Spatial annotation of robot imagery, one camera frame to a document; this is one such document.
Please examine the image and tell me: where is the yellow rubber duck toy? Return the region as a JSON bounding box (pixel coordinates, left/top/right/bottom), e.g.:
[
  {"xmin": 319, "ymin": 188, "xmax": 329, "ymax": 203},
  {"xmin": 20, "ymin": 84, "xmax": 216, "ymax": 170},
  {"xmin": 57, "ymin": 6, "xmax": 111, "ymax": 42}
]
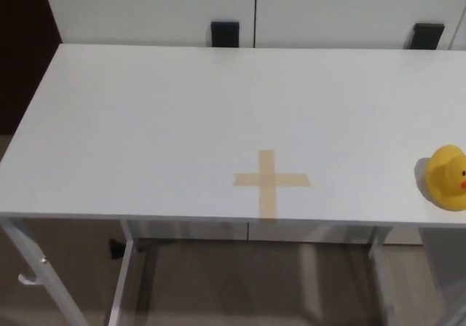
[{"xmin": 426, "ymin": 143, "xmax": 466, "ymax": 212}]

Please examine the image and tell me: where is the beige tape cross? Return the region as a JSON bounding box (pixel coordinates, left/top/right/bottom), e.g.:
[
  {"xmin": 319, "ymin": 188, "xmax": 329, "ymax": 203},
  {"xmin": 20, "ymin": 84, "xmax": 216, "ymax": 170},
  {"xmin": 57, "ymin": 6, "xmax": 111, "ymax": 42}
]
[{"xmin": 232, "ymin": 149, "xmax": 313, "ymax": 222}]

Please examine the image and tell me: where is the black floor object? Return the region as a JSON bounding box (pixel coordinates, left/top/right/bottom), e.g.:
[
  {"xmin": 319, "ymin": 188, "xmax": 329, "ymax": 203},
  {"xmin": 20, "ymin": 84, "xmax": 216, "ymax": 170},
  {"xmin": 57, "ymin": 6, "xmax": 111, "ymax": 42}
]
[{"xmin": 108, "ymin": 238, "xmax": 125, "ymax": 262}]

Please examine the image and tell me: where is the white cabinet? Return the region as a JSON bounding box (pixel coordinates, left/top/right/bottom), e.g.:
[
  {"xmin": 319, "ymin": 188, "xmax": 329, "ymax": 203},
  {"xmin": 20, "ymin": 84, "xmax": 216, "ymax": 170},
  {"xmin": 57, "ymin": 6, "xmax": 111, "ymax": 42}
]
[{"xmin": 39, "ymin": 0, "xmax": 466, "ymax": 52}]

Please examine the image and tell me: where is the black bracket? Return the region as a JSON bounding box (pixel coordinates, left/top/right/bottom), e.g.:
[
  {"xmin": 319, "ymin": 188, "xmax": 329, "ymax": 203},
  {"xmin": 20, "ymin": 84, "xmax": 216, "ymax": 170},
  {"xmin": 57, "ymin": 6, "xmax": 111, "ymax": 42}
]
[
  {"xmin": 210, "ymin": 20, "xmax": 241, "ymax": 49},
  {"xmin": 405, "ymin": 23, "xmax": 446, "ymax": 52}
]

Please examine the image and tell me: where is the white desk frame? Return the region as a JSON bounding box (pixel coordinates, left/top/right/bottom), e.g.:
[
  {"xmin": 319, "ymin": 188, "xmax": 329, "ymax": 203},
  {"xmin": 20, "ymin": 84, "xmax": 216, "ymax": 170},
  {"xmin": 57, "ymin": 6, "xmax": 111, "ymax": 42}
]
[{"xmin": 0, "ymin": 213, "xmax": 466, "ymax": 326}]

